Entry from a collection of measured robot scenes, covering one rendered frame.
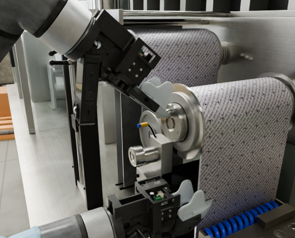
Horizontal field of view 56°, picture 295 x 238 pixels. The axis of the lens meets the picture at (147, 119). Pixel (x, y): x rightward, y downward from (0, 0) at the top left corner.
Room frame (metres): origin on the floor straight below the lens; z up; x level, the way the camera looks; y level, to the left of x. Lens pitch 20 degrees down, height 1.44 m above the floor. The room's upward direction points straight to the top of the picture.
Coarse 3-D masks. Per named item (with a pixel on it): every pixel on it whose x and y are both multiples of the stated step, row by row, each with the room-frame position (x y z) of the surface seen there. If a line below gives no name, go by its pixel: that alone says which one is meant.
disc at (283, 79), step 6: (270, 72) 0.63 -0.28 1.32; (276, 72) 0.61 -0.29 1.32; (276, 78) 0.61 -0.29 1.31; (282, 78) 0.60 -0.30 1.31; (288, 78) 0.59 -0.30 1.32; (288, 84) 0.58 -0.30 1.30; (294, 84) 0.57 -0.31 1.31; (288, 90) 0.58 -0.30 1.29; (294, 90) 0.57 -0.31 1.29; (294, 96) 0.56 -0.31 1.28; (294, 102) 0.56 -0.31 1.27; (294, 108) 0.56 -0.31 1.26; (294, 114) 0.56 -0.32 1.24; (294, 120) 0.56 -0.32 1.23; (294, 126) 0.56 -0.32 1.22
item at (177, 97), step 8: (176, 96) 0.50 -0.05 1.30; (184, 96) 0.48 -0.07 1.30; (184, 104) 0.47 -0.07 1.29; (192, 112) 0.45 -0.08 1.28; (192, 120) 0.45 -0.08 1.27; (192, 128) 0.45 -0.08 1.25; (192, 136) 0.45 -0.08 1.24; (176, 144) 0.49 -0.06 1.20; (184, 144) 0.47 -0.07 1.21; (192, 144) 0.45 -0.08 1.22
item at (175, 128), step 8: (168, 104) 0.50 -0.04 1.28; (176, 104) 0.49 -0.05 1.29; (176, 112) 0.47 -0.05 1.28; (184, 112) 0.47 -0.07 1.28; (168, 120) 0.49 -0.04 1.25; (176, 120) 0.47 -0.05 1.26; (184, 120) 0.46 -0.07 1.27; (168, 128) 0.50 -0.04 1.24; (176, 128) 0.47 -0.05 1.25; (184, 128) 0.46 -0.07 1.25; (168, 136) 0.49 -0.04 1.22; (176, 136) 0.47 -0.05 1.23; (184, 136) 0.46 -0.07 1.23
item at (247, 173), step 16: (240, 144) 0.49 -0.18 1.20; (256, 144) 0.51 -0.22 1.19; (272, 144) 0.53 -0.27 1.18; (208, 160) 0.45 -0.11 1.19; (224, 160) 0.47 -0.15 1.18; (240, 160) 0.49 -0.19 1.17; (256, 160) 0.51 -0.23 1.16; (272, 160) 0.54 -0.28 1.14; (208, 176) 0.45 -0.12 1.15; (224, 176) 0.47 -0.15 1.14; (240, 176) 0.49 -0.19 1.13; (256, 176) 0.52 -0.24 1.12; (272, 176) 0.54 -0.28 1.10; (208, 192) 0.46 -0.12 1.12; (224, 192) 0.48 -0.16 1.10; (240, 192) 0.50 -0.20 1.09; (256, 192) 0.52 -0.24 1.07; (272, 192) 0.55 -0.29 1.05; (224, 208) 0.48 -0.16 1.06; (240, 208) 0.50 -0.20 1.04; (208, 224) 0.46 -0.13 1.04
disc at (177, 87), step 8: (176, 88) 0.51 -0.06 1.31; (184, 88) 0.49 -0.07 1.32; (192, 96) 0.46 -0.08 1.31; (192, 104) 0.46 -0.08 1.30; (200, 112) 0.44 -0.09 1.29; (200, 120) 0.44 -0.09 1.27; (200, 128) 0.44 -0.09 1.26; (200, 136) 0.44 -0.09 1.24; (200, 144) 0.44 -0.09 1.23; (176, 152) 0.50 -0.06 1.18; (184, 152) 0.48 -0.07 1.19; (192, 152) 0.45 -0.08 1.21
